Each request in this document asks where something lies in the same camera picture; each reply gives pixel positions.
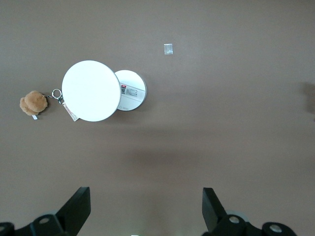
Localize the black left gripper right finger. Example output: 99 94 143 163
202 187 300 236

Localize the brown plush keychain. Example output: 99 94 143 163
19 88 80 122

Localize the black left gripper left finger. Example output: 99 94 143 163
0 186 91 236

